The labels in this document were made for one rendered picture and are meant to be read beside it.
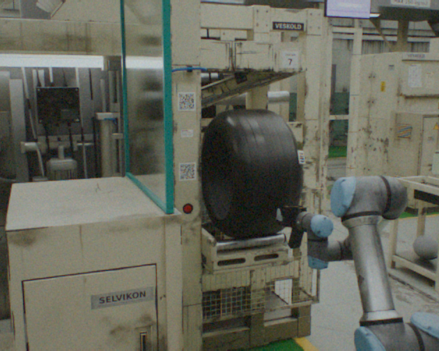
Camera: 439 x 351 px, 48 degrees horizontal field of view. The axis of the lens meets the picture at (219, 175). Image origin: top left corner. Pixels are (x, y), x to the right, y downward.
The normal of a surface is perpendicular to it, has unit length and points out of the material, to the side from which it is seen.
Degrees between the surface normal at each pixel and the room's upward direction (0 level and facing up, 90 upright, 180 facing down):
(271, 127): 41
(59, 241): 90
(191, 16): 90
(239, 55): 90
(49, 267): 90
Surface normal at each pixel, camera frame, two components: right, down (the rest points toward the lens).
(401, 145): -0.94, 0.07
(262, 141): 0.29, -0.44
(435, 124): 0.36, 0.17
